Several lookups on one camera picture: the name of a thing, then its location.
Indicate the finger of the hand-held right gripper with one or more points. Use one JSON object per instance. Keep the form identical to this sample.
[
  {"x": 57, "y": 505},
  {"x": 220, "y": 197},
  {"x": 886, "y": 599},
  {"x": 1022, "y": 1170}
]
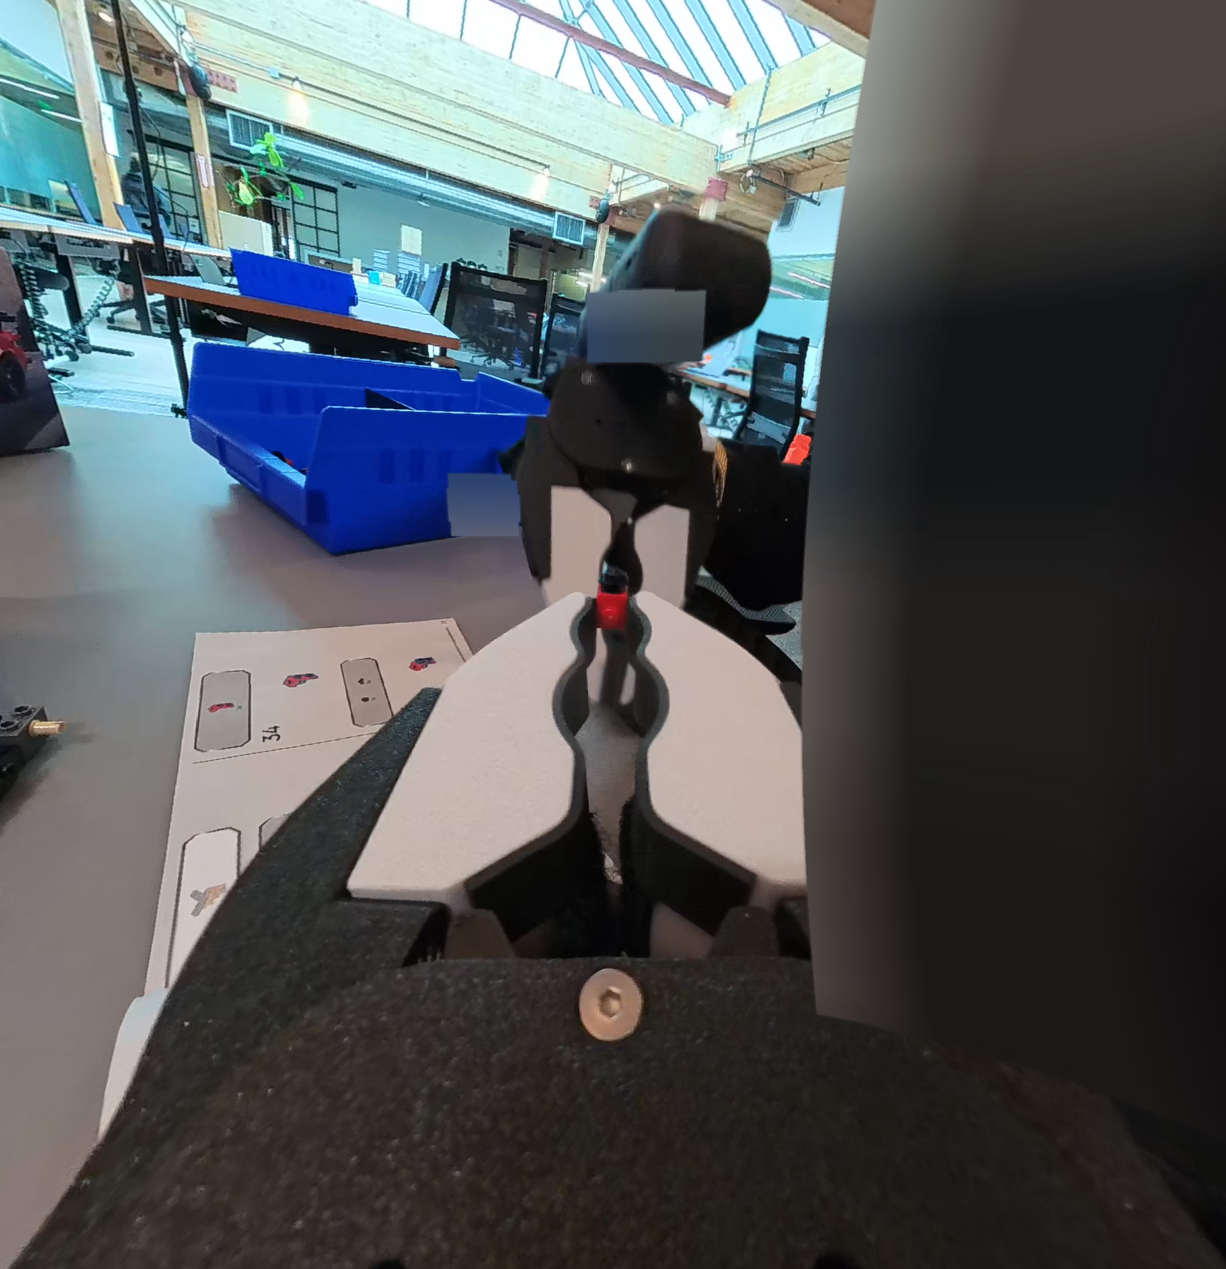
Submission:
[
  {"x": 576, "y": 540},
  {"x": 664, "y": 555}
]

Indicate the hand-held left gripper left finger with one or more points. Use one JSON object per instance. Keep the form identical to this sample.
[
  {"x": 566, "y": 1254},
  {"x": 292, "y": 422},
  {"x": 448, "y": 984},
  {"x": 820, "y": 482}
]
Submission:
[{"x": 483, "y": 764}]

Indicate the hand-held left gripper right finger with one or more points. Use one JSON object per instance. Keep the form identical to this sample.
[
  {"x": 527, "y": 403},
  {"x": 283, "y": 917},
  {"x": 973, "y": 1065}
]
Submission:
[{"x": 731, "y": 772}]

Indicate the small red lego piece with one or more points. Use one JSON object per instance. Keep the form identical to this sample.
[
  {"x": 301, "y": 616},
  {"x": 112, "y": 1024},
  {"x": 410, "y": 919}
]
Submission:
[{"x": 610, "y": 609}]

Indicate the lego instruction booklet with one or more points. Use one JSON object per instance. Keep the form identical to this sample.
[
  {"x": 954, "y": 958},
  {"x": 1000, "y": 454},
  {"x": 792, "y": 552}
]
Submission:
[{"x": 305, "y": 753}]

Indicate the red black lego car model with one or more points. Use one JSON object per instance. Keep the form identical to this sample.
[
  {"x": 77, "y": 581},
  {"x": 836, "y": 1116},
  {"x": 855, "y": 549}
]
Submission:
[{"x": 7, "y": 739}]

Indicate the black mesh office chair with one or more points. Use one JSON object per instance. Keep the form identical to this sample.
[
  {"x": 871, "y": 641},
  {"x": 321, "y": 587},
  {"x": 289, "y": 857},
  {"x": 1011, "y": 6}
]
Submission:
[{"x": 752, "y": 555}]

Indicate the blue bin with black divider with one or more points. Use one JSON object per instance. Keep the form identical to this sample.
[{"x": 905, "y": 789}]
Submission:
[{"x": 355, "y": 466}]

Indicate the wooden-edged desk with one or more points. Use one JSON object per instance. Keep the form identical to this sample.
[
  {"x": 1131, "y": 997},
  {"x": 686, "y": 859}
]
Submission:
[{"x": 394, "y": 312}]

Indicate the blue plastic bin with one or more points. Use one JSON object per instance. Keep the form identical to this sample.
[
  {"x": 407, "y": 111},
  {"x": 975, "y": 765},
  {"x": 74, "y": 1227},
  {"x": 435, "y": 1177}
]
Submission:
[{"x": 295, "y": 282}]

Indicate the hanging green plant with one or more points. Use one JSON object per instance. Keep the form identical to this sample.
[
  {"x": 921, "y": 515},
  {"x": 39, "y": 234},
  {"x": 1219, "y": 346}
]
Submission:
[{"x": 265, "y": 168}]

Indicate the black stand pole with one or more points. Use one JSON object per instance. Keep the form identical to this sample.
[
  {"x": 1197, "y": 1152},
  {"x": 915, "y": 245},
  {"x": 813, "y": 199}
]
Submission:
[{"x": 140, "y": 188}]

